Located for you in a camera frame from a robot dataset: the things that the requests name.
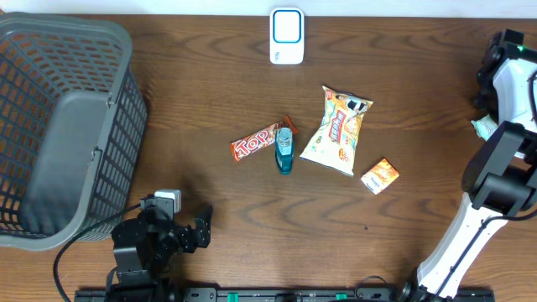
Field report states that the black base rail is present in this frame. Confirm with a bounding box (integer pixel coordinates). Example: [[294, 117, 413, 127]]
[[75, 284, 496, 302]]

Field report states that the teal white wipes pack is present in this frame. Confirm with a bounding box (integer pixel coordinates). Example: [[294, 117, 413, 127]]
[[471, 115, 498, 141]]

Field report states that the dark grey plastic basket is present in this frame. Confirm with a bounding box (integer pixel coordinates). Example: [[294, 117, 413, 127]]
[[1, 13, 148, 251]]

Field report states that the black left camera cable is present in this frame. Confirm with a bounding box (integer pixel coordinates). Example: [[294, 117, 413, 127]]
[[52, 202, 142, 302]]

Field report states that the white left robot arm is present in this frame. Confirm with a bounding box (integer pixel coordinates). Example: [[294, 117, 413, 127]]
[[105, 206, 213, 302]]

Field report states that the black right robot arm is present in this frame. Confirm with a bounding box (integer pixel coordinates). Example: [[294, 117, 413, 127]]
[[397, 29, 536, 301]]

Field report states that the blue liquid bottle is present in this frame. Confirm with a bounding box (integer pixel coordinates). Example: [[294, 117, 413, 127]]
[[275, 128, 295, 174]]

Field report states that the orange Top chocolate bar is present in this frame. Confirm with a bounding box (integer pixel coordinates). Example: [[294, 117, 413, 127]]
[[230, 116, 299, 161]]

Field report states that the white barcode scanner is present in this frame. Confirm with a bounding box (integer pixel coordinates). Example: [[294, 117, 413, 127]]
[[269, 8, 305, 65]]

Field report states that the small orange snack packet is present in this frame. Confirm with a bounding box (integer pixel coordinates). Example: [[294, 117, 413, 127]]
[[361, 159, 399, 195]]

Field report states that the yellow snack bag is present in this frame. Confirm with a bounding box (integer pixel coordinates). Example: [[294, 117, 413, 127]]
[[300, 86, 373, 176]]

